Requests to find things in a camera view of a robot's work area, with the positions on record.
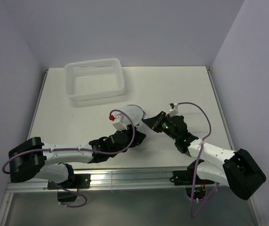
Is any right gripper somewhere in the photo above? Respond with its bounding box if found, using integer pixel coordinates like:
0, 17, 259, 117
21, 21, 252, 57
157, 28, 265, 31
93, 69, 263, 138
143, 111, 178, 141

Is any white mesh laundry bag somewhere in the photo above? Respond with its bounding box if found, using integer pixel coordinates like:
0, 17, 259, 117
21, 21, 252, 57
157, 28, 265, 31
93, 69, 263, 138
112, 105, 147, 129

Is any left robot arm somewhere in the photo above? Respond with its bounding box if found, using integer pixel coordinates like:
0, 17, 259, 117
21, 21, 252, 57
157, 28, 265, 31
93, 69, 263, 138
8, 125, 146, 188

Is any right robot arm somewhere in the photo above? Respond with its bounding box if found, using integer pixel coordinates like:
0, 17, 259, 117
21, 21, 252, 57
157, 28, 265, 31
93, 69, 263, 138
143, 112, 267, 200

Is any white plastic basket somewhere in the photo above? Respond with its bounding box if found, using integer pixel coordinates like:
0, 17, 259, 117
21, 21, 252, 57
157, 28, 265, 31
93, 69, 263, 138
63, 58, 126, 101

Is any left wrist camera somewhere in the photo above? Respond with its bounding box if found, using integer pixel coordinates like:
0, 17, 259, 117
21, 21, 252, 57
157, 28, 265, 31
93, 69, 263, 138
109, 113, 127, 131

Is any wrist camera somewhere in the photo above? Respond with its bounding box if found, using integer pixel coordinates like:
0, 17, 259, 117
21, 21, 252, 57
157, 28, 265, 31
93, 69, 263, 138
167, 102, 179, 117
109, 113, 127, 131

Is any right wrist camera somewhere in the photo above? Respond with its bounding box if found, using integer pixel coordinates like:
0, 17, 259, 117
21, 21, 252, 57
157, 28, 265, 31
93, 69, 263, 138
167, 102, 179, 117

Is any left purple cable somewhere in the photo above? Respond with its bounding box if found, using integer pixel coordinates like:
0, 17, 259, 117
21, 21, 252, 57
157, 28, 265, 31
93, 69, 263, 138
2, 109, 137, 209

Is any aluminium rail frame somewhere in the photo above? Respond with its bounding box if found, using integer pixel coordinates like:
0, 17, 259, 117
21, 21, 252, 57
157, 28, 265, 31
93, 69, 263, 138
0, 67, 267, 226

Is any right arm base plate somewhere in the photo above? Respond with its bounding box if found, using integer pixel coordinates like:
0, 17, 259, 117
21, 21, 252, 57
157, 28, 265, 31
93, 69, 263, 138
169, 170, 215, 186

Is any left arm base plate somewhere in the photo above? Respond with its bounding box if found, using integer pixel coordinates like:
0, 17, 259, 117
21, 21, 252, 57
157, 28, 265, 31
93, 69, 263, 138
55, 174, 90, 189

